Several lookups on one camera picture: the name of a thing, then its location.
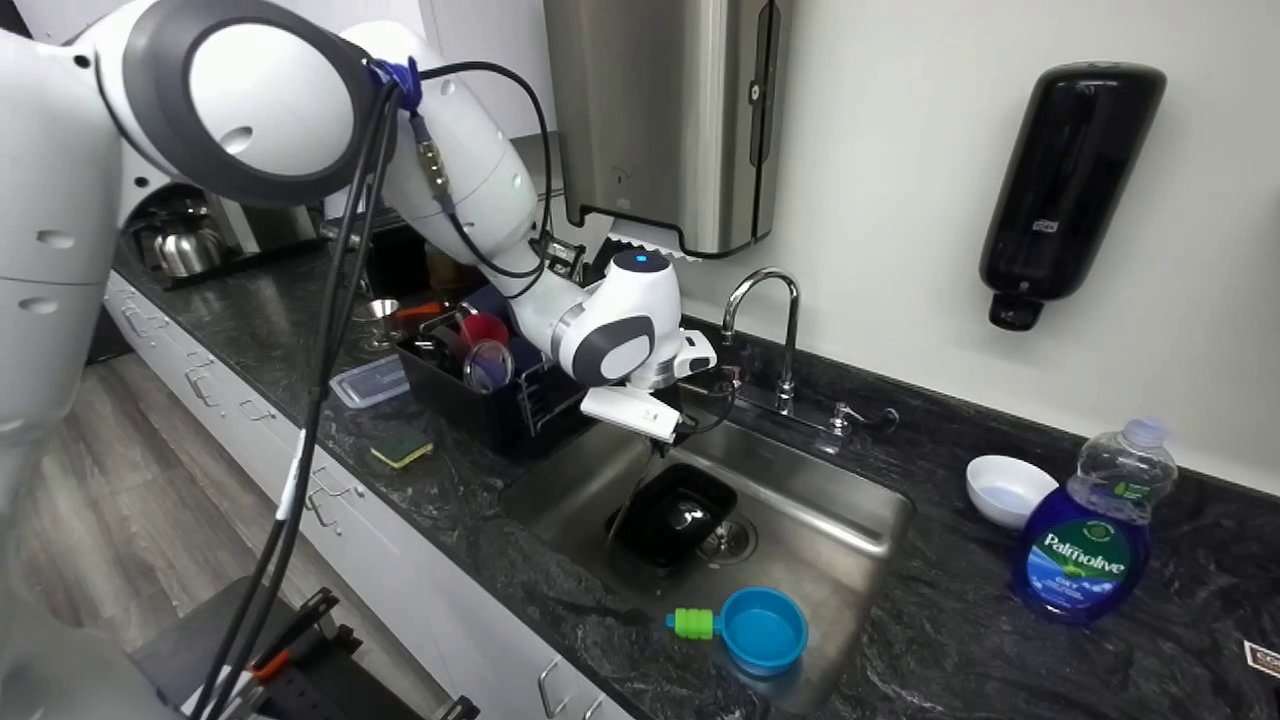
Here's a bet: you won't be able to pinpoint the chrome faucet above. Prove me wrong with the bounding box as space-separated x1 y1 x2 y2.
722 270 899 437

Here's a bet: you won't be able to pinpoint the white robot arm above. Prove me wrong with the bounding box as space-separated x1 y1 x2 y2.
0 0 717 526

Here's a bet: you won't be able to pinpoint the stainless steel sink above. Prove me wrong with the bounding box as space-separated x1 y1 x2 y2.
510 419 907 687

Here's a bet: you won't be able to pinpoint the steel paper towel dispenser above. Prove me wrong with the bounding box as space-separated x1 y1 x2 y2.
545 0 794 256

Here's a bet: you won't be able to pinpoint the black soap dispenser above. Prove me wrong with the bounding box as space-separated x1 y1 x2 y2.
982 63 1168 332

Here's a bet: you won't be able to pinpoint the white lower kitchen cabinets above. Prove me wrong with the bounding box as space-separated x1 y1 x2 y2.
109 271 629 720

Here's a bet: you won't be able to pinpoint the blue dish soap bottle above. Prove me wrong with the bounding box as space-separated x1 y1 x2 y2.
1013 417 1176 623

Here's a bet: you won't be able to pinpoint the black dish rack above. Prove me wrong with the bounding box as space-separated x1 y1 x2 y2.
394 287 583 458

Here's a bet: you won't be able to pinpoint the clear plastic container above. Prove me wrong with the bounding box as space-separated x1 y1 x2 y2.
327 355 408 409

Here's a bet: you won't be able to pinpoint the white small bowl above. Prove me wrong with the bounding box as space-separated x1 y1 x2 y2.
964 458 1056 533

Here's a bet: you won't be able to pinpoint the green yellow sponge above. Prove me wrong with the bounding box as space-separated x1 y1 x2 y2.
370 426 438 472

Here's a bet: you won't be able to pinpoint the black bowl in sink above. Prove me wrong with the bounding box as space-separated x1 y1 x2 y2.
618 463 735 567

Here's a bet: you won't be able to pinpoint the red cup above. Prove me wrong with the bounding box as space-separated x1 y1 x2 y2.
460 311 512 347

